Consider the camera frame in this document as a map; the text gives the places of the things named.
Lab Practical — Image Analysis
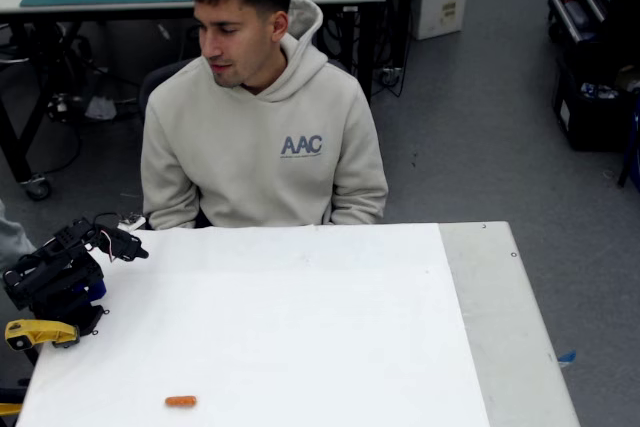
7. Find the black bin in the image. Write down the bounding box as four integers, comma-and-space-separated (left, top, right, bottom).
552, 54, 640, 152

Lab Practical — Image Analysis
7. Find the yellow black clamp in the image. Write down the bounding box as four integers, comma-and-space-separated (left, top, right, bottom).
0, 379, 31, 419
4, 319, 81, 352

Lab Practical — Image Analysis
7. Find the grey trouser leg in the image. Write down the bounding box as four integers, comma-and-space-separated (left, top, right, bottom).
0, 199, 37, 273

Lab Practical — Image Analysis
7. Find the workbench caster wheel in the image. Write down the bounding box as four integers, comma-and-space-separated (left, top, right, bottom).
22, 174, 53, 202

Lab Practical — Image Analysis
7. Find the red white servo wire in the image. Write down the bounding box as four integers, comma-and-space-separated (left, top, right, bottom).
98, 229, 117, 264

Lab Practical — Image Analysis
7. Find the large white paper sheet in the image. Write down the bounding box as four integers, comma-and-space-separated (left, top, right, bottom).
14, 223, 491, 427

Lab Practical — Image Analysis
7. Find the man in beige hoodie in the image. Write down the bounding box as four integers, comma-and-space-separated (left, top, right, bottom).
139, 0, 390, 231

